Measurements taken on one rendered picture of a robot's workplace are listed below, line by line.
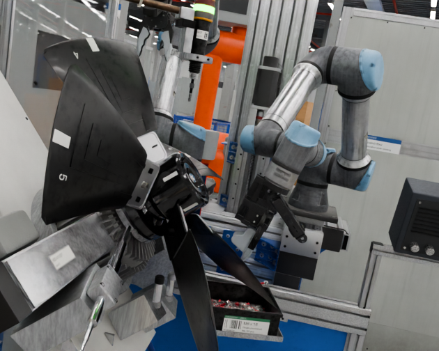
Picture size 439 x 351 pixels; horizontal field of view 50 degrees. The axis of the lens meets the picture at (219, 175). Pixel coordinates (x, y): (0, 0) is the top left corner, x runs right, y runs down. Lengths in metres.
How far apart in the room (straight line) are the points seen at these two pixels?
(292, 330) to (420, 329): 1.75
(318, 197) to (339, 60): 0.53
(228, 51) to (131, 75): 4.10
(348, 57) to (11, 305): 1.14
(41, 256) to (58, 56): 0.42
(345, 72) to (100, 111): 0.89
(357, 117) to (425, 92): 1.36
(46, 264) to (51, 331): 0.11
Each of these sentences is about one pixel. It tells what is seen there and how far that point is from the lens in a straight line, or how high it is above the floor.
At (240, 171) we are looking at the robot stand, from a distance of 1.87.
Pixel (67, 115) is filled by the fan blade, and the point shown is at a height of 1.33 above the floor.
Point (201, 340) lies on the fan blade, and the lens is 0.83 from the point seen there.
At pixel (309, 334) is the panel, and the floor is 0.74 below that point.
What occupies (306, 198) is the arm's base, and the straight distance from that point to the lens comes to 1.73.
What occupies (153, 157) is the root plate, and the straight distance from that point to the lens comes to 0.95.
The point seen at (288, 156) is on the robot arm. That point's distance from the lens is 1.07.
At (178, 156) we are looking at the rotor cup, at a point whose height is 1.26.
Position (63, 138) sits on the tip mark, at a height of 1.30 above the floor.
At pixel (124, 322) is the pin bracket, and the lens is 0.99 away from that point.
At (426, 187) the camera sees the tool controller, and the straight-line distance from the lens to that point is 1.39.
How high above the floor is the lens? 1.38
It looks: 9 degrees down
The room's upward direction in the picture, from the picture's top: 10 degrees clockwise
